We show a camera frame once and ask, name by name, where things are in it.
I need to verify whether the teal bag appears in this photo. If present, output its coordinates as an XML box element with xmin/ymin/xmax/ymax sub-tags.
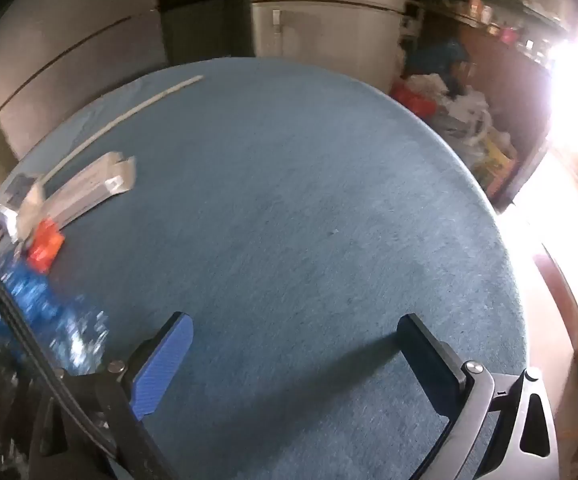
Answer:
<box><xmin>406</xmin><ymin>37</ymin><xmax>470</xmax><ymax>81</ymax></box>

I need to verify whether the yellow box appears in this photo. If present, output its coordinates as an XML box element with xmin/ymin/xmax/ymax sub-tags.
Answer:
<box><xmin>469</xmin><ymin>130</ymin><xmax>520</xmax><ymax>196</ymax></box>

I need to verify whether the white refrigerator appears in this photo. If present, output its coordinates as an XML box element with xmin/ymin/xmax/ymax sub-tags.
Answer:
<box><xmin>249</xmin><ymin>0</ymin><xmax>410</xmax><ymax>93</ymax></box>

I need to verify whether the thin white stick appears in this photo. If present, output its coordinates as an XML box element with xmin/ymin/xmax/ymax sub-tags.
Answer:
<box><xmin>0</xmin><ymin>75</ymin><xmax>204</xmax><ymax>251</ymax></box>

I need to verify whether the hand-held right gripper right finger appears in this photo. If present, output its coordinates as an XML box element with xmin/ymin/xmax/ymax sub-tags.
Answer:
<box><xmin>396</xmin><ymin>313</ymin><xmax>560</xmax><ymax>480</ymax></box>

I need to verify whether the pile of plastic bags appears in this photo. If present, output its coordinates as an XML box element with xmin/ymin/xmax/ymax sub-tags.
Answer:
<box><xmin>419</xmin><ymin>72</ymin><xmax>494</xmax><ymax>161</ymax></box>

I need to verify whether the blue tablecloth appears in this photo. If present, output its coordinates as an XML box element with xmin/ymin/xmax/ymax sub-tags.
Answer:
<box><xmin>0</xmin><ymin>57</ymin><xmax>527</xmax><ymax>480</ymax></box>

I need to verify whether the orange candy wrapper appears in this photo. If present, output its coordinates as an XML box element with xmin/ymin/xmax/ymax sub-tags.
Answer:
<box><xmin>26</xmin><ymin>220</ymin><xmax>64</xmax><ymax>273</ymax></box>

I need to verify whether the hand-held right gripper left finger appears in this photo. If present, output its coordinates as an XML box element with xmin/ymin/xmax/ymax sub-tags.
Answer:
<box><xmin>29</xmin><ymin>311</ymin><xmax>194</xmax><ymax>480</ymax></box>

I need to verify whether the shelf of goods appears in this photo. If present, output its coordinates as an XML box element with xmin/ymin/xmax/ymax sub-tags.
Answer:
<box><xmin>409</xmin><ymin>0</ymin><xmax>570</xmax><ymax>61</ymax></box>

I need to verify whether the blue plastic bag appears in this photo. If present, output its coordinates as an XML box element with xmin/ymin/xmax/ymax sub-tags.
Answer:
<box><xmin>0</xmin><ymin>252</ymin><xmax>112</xmax><ymax>376</ymax></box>

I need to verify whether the black braided cable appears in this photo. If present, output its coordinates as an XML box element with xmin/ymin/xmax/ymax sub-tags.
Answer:
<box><xmin>0</xmin><ymin>245</ymin><xmax>177</xmax><ymax>480</ymax></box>

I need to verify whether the red plastic bag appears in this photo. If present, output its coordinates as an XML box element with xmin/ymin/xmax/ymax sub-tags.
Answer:
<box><xmin>391</xmin><ymin>80</ymin><xmax>434</xmax><ymax>118</ymax></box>

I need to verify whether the large grey cabinet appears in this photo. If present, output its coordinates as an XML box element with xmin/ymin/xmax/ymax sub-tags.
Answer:
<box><xmin>0</xmin><ymin>0</ymin><xmax>170</xmax><ymax>158</ymax></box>

